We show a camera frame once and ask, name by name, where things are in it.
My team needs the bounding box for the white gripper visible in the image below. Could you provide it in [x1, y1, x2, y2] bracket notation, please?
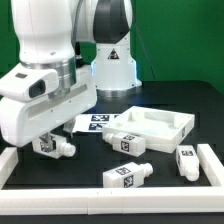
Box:
[0, 66, 97, 153]

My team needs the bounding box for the white square table top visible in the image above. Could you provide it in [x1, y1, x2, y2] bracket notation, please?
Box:
[102, 106, 195, 153]

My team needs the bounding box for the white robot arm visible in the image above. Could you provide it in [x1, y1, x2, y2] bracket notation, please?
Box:
[0, 0, 132, 147]

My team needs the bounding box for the paper sheet with tags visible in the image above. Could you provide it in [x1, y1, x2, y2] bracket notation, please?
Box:
[73, 114, 117, 133]

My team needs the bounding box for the white U-shaped fence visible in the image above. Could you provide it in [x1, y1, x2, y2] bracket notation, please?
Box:
[0, 144, 224, 215]

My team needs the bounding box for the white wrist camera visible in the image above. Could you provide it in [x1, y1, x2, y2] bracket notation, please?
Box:
[0, 68, 59, 102]

